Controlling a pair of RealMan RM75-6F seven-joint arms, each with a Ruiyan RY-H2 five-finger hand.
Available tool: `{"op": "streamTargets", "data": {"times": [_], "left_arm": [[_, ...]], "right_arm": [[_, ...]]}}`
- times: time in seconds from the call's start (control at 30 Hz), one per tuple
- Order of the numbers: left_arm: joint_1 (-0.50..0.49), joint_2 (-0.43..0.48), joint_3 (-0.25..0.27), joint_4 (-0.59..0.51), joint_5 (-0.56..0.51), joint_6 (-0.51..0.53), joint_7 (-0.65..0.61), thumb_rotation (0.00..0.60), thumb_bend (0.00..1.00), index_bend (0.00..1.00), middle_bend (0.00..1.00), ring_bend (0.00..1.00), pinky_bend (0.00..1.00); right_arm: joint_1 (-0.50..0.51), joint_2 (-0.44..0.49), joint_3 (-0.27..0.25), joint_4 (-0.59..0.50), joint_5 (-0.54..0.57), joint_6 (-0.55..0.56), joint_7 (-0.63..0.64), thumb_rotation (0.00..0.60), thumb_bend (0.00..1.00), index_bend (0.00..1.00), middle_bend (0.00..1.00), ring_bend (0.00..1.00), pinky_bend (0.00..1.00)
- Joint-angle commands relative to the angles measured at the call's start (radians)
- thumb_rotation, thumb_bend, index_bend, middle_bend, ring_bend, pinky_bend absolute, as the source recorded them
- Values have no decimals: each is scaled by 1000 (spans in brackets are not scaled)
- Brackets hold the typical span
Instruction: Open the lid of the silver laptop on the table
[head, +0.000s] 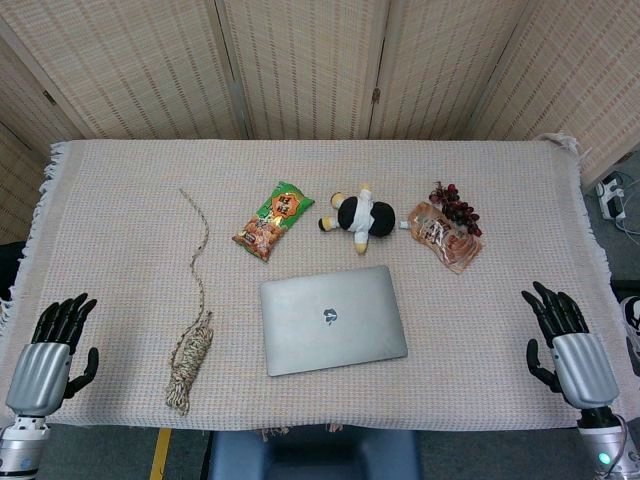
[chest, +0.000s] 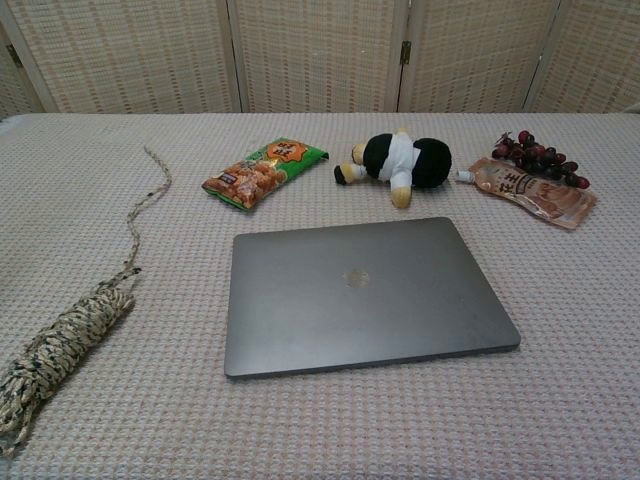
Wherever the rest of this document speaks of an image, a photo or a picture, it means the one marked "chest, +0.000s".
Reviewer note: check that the silver laptop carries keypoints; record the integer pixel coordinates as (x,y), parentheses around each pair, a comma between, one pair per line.
(370,300)

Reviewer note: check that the green orange snack bag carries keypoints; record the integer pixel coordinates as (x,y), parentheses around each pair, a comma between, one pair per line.
(260,170)

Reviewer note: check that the black white plush toy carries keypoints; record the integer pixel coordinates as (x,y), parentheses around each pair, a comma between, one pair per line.
(430,160)

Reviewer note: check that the beige waffle weave tablecloth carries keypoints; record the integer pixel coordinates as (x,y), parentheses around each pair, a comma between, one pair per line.
(350,425)

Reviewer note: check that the woven folding screen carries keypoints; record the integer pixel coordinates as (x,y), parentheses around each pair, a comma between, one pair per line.
(320,50)

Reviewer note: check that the brass screen hinge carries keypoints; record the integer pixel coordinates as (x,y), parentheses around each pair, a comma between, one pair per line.
(406,52)
(15,56)

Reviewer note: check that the brown spouted drink pouch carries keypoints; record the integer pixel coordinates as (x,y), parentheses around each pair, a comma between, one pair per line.
(540,195)

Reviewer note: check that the dark red grape bunch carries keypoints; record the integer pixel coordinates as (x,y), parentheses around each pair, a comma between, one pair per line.
(530,150)

